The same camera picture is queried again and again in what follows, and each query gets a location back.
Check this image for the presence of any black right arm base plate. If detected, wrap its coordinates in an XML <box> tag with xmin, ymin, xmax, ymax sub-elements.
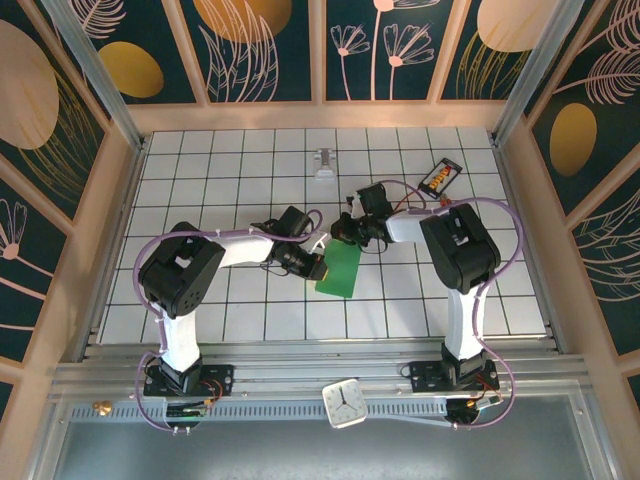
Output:
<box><xmin>408</xmin><ymin>360</ymin><xmax>500</xmax><ymax>394</ymax></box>

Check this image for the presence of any white metal bracket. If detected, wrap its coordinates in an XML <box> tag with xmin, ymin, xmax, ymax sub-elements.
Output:
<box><xmin>313</xmin><ymin>147</ymin><xmax>338</xmax><ymax>182</ymax></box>

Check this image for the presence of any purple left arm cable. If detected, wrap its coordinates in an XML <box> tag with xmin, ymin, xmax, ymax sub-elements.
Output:
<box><xmin>135</xmin><ymin>208</ymin><xmax>324</xmax><ymax>434</ymax></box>

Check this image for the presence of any green paper sheet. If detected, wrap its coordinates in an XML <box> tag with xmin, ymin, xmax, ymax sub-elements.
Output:
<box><xmin>313</xmin><ymin>239</ymin><xmax>362</xmax><ymax>300</ymax></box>

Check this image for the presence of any grey slotted cable duct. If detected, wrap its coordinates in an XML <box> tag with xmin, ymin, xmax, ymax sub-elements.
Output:
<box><xmin>67</xmin><ymin>403</ymin><xmax>451</xmax><ymax>422</ymax></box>

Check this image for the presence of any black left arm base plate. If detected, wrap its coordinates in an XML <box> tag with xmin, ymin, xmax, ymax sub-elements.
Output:
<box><xmin>143</xmin><ymin>363</ymin><xmax>236</xmax><ymax>397</ymax></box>

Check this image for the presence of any aluminium corner post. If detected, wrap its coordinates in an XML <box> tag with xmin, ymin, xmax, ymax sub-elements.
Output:
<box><xmin>490</xmin><ymin>0</ymin><xmax>587</xmax><ymax>147</ymax></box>
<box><xmin>42</xmin><ymin>0</ymin><xmax>149</xmax><ymax>154</ymax></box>

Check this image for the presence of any white square alarm clock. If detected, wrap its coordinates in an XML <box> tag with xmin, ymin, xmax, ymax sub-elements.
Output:
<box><xmin>321</xmin><ymin>378</ymin><xmax>369</xmax><ymax>430</ymax></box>

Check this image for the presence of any aluminium frame rail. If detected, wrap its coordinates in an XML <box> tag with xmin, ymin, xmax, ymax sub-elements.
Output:
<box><xmin>49</xmin><ymin>339</ymin><xmax>591</xmax><ymax>401</ymax></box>

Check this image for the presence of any thin red wire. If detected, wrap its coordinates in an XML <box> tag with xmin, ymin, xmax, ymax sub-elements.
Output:
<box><xmin>392</xmin><ymin>187</ymin><xmax>426</xmax><ymax>217</ymax></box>

